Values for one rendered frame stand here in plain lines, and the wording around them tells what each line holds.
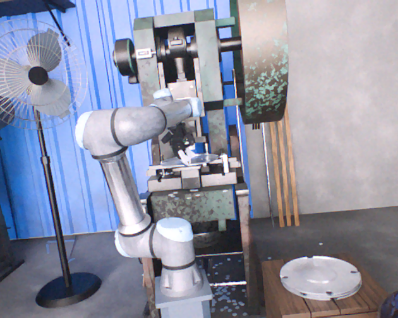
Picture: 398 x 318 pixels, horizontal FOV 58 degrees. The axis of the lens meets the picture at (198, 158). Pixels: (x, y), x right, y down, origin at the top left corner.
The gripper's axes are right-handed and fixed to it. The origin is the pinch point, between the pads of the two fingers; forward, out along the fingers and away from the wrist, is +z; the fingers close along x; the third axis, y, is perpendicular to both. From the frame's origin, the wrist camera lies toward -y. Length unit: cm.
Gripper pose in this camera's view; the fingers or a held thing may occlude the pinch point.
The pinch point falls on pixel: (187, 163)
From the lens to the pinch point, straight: 165.5
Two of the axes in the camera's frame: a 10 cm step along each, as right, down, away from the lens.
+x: 6.4, -5.0, 5.8
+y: 6.9, 0.4, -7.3
